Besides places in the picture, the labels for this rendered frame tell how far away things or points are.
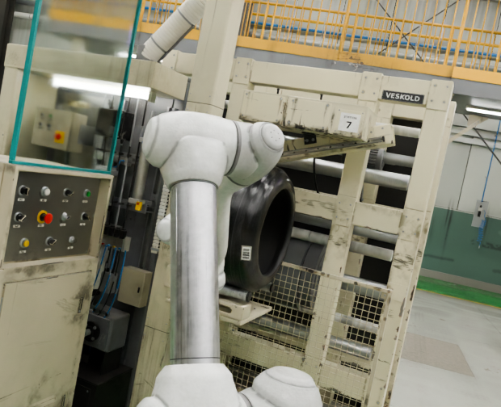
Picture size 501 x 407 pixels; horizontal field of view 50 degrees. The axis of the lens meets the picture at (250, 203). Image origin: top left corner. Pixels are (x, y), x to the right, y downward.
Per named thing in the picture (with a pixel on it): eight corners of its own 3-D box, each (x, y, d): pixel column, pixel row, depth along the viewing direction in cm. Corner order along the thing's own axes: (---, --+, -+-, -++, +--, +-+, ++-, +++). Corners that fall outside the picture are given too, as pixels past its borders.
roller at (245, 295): (173, 277, 228) (178, 268, 231) (175, 282, 232) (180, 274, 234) (246, 299, 215) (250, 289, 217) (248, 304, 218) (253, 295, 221)
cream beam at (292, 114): (237, 119, 255) (242, 89, 255) (256, 127, 279) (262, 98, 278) (361, 139, 233) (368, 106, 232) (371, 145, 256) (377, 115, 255)
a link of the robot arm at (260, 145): (258, 147, 140) (211, 139, 135) (293, 113, 125) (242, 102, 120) (263, 193, 136) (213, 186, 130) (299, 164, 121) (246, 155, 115)
